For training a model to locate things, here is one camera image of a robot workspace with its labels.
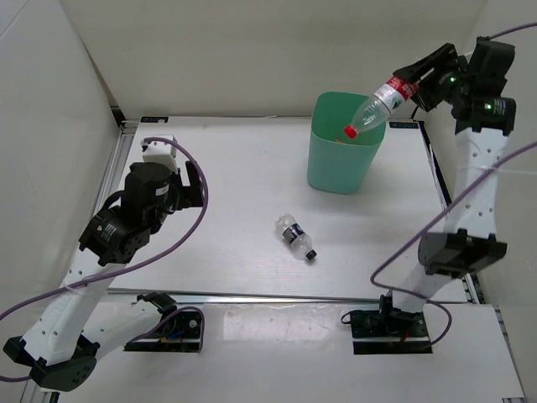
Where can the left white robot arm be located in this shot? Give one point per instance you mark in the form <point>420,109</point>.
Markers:
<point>60,350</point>

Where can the green plastic bin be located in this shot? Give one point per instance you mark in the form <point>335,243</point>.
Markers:
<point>333,167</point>

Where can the black label water bottle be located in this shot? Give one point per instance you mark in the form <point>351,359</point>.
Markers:
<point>297,240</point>

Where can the red label water bottle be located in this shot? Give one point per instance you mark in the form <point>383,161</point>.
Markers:
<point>380,106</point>

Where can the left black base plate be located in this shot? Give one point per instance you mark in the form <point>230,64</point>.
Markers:
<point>183,332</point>

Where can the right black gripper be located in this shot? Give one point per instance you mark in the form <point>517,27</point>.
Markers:
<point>443,59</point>

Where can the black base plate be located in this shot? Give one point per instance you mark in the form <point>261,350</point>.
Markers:
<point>373,335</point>
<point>183,332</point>

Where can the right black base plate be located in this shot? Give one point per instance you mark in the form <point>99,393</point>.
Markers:
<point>373,335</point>

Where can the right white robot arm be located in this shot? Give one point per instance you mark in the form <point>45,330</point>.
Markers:
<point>484,120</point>

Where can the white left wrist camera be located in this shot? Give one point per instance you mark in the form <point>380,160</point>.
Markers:
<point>160,153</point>

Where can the aluminium frame rail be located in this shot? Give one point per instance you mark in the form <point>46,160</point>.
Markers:
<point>256,172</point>

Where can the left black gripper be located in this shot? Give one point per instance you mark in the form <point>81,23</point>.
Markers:
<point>190,196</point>

